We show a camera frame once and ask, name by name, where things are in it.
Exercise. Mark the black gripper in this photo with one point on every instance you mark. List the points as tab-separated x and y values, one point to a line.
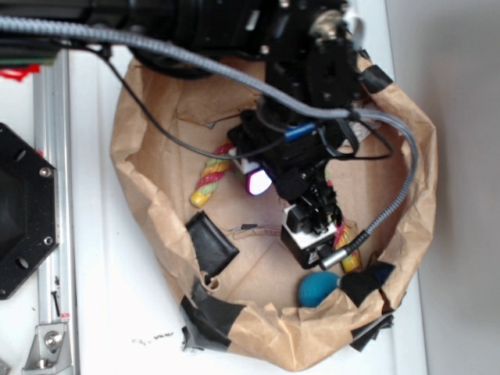
297	169

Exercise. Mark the blue ball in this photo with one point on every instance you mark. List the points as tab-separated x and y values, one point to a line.
315	287

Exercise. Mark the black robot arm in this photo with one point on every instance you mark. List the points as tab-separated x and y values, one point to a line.
310	54

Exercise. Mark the black leather pouch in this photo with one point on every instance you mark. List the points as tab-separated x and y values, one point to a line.
211	244

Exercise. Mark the crumpled white cloth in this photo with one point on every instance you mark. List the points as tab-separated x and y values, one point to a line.
355	132

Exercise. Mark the brown paper bag bin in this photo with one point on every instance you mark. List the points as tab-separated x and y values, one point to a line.
250	307

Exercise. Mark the multicolour twisted rope toy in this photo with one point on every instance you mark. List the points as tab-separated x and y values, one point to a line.
214	171

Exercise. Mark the aluminium extrusion rail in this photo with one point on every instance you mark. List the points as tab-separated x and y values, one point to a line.
56	278

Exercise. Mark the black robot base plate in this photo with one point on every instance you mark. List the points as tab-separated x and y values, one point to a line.
28	215

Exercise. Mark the metal corner bracket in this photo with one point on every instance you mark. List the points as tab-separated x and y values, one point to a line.
50	350

